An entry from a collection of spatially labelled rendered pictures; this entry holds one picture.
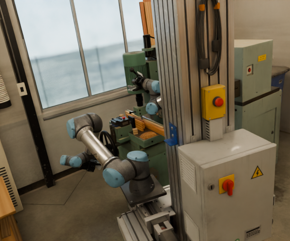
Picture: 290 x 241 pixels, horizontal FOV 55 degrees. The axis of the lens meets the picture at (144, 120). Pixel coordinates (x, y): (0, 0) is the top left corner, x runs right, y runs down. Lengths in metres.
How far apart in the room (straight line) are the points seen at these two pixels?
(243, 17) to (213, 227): 3.53
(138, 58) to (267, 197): 1.33
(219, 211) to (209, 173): 0.19
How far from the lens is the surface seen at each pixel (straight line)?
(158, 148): 2.24
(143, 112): 2.28
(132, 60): 2.12
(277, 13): 4.09
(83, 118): 1.73
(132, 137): 2.20
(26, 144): 3.37
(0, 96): 3.01
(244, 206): 1.26
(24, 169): 3.47
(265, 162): 1.21
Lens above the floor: 1.77
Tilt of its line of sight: 21 degrees down
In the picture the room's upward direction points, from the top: 7 degrees counter-clockwise
